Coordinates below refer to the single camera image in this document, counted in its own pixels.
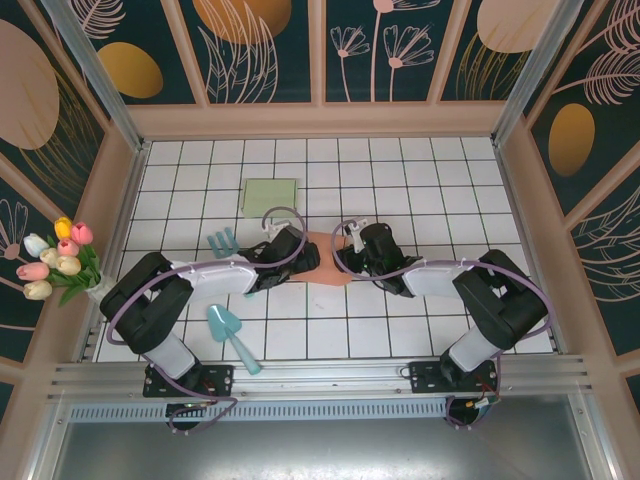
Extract pink paper box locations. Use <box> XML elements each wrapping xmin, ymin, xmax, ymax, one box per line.
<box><xmin>294</xmin><ymin>229</ymin><xmax>356</xmax><ymax>287</ymax></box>

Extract green paper box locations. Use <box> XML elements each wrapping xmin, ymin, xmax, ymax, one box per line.
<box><xmin>241</xmin><ymin>178</ymin><xmax>300</xmax><ymax>220</ymax></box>

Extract teal toy garden fork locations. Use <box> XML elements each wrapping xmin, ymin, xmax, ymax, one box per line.
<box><xmin>207</xmin><ymin>227</ymin><xmax>256</xmax><ymax>299</ymax></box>

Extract teal toy shovel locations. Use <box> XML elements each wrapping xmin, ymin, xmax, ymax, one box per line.
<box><xmin>207</xmin><ymin>304</ymin><xmax>264</xmax><ymax>376</ymax></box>

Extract white vase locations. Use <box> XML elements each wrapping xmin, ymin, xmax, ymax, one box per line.
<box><xmin>87</xmin><ymin>272</ymin><xmax>124</xmax><ymax>307</ymax></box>

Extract artificial tulip bouquet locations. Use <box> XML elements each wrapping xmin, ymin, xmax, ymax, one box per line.
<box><xmin>16</xmin><ymin>216</ymin><xmax>104</xmax><ymax>309</ymax></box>

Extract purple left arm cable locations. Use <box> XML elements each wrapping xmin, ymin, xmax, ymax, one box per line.
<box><xmin>107</xmin><ymin>205</ymin><xmax>306</xmax><ymax>436</ymax></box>

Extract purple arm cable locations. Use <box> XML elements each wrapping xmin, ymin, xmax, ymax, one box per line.
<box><xmin>107</xmin><ymin>205</ymin><xmax>306</xmax><ymax>436</ymax></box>
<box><xmin>331</xmin><ymin>217</ymin><xmax>556</xmax><ymax>431</ymax></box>

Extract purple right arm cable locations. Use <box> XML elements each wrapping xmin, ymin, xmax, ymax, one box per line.
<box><xmin>331</xmin><ymin>217</ymin><xmax>556</xmax><ymax>431</ymax></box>

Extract aluminium mounting rail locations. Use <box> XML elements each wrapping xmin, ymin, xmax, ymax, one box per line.
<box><xmin>47</xmin><ymin>353</ymin><xmax>596</xmax><ymax>401</ymax></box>

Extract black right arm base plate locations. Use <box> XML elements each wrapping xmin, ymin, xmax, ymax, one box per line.
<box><xmin>407</xmin><ymin>359</ymin><xmax>501</xmax><ymax>396</ymax></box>

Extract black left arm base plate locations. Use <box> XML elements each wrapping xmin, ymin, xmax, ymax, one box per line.
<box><xmin>143</xmin><ymin>363</ymin><xmax>236</xmax><ymax>399</ymax></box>

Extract slotted grey cable duct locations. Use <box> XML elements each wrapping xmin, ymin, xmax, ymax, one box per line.
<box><xmin>67</xmin><ymin>397</ymin><xmax>451</xmax><ymax>422</ymax></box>

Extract aluminium frame post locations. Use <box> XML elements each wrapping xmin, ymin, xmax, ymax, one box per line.
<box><xmin>491</xmin><ymin>0</ymin><xmax>586</xmax><ymax>147</ymax></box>
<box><xmin>42</xmin><ymin>0</ymin><xmax>151</xmax><ymax>154</ymax></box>

